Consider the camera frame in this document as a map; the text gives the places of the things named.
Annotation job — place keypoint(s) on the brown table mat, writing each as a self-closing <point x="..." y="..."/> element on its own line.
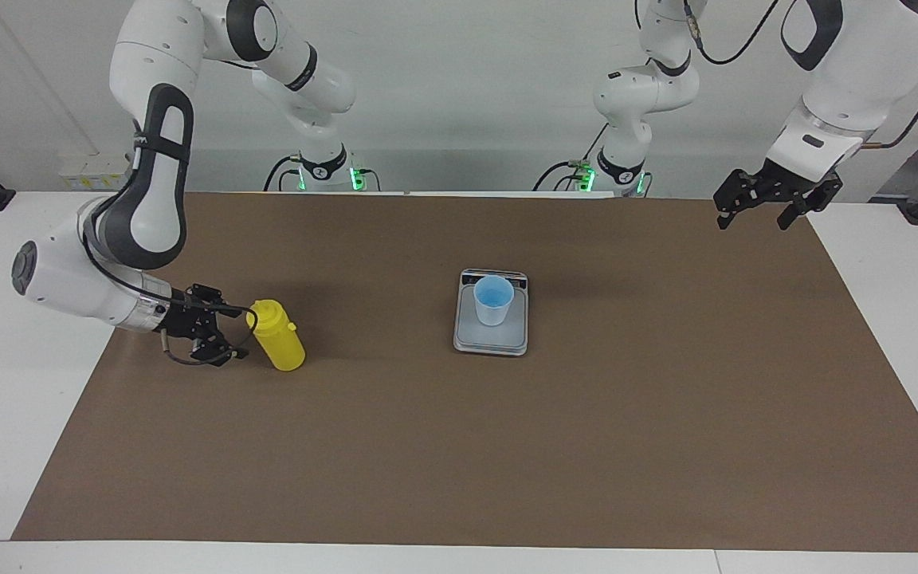
<point x="507" y="446"/>

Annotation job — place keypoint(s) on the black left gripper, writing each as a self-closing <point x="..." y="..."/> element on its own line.
<point x="782" y="185"/>

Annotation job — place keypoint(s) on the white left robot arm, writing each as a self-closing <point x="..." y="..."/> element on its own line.
<point x="849" y="80"/>

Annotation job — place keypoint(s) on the white wall power strip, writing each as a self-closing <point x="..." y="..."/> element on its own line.
<point x="96" y="174"/>

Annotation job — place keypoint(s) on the yellow squeeze bottle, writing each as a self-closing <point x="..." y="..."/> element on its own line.
<point x="280" y="343"/>

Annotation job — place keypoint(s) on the silver digital kitchen scale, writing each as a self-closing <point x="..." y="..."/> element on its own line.
<point x="491" y="339"/>

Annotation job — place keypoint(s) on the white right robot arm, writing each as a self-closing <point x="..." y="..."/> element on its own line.
<point x="148" y="199"/>

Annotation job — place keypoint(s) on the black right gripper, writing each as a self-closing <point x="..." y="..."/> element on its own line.
<point x="188" y="319"/>

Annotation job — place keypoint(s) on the light blue plastic cup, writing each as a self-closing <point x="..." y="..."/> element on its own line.
<point x="494" y="307"/>

